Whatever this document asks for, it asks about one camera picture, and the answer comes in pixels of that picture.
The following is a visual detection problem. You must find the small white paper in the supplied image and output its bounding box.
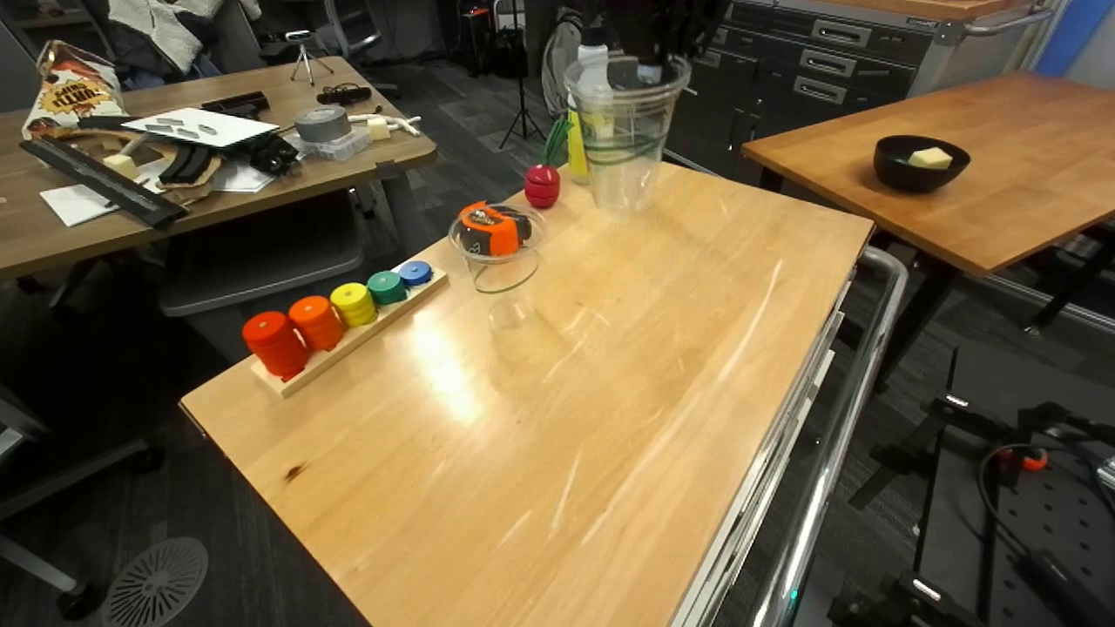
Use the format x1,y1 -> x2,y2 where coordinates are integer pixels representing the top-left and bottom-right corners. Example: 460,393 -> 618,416
38,182 -> 122,234

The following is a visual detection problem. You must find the green stacking ring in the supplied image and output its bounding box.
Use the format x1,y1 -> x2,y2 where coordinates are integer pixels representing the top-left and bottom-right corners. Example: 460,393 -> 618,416
367,269 -> 412,309

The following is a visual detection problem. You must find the blue stacking ring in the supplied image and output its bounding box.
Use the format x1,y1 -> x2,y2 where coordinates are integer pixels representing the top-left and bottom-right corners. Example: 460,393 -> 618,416
393,258 -> 438,292

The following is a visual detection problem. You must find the clear cup with ECO print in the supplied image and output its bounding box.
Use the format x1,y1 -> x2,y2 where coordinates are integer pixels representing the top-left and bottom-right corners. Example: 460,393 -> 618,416
575,54 -> 697,182

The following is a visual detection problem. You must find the grey tape roll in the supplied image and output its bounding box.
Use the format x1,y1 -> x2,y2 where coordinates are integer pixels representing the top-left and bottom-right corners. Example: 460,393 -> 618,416
289,101 -> 355,155

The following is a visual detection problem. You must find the round grey floor base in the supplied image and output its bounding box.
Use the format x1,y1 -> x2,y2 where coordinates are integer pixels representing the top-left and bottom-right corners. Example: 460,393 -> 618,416
95,535 -> 211,627

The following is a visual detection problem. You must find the orange stacking ring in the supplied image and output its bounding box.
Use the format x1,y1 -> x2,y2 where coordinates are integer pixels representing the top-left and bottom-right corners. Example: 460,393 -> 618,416
287,292 -> 352,357

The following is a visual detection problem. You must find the grey office chair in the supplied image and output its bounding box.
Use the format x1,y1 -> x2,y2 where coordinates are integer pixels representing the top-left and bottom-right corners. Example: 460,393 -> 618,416
0,381 -> 166,622

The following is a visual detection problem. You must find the yellow green spray bottle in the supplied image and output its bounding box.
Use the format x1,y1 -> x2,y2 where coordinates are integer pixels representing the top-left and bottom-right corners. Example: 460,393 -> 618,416
559,43 -> 618,190

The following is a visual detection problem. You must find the white printed sheet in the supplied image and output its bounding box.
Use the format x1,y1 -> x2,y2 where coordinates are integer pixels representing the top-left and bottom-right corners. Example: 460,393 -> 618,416
119,104 -> 282,155

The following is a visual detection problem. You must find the black bowl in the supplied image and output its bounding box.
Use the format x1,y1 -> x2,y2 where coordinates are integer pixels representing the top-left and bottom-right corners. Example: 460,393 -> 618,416
870,133 -> 974,199

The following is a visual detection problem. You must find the black cable with orange connector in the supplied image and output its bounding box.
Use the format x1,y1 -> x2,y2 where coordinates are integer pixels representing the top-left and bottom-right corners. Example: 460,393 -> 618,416
972,398 -> 1115,627

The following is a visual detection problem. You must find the colourful snack bag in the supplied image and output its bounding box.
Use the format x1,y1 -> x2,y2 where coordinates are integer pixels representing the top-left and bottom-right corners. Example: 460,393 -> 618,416
17,35 -> 129,142

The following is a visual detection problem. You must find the pale yellow block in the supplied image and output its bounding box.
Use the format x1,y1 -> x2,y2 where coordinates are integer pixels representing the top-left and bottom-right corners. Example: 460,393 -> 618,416
904,142 -> 959,173

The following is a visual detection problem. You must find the yellow stacking ring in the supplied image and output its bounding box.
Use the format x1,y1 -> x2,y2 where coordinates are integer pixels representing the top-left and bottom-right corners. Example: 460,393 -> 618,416
328,280 -> 382,331

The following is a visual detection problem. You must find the long black bar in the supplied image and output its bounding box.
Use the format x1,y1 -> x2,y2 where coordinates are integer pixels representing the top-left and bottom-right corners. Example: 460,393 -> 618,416
17,133 -> 191,234

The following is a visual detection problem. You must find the red stacking ring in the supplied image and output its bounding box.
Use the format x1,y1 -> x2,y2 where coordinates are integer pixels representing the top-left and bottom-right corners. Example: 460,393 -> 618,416
240,308 -> 314,388

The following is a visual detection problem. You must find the wooden side table with bowl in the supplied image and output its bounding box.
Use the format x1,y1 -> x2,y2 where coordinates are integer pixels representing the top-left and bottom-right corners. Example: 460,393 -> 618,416
737,69 -> 1115,388

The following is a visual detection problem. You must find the black tripod stand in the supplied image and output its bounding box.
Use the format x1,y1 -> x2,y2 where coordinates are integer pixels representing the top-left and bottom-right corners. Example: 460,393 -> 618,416
824,345 -> 989,627

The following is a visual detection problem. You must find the wooden tray with coloured cups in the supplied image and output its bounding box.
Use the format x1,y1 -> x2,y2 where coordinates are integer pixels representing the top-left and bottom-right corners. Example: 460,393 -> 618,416
246,266 -> 451,400

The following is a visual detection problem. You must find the orange black tape measure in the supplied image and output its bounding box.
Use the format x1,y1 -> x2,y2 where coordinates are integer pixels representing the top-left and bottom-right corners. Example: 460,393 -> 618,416
451,199 -> 525,263

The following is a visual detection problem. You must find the metal cart handle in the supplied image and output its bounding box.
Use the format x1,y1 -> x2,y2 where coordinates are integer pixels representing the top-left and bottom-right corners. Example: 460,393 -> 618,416
748,243 -> 911,627

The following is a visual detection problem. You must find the clear plastic cup green rim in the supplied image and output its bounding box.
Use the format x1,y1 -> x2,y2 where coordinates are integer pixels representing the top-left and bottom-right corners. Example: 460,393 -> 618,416
446,207 -> 548,299

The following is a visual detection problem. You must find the cluttered wooden desk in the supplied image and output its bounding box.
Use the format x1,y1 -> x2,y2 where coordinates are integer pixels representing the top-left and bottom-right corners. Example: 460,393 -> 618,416
0,54 -> 443,285

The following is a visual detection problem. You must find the black tool chest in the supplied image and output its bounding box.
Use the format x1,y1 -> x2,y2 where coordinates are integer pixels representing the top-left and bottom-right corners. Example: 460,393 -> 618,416
664,0 -> 1062,182

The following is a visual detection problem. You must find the small red toy fruit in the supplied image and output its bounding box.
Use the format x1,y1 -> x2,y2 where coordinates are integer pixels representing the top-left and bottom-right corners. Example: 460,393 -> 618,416
523,160 -> 565,218

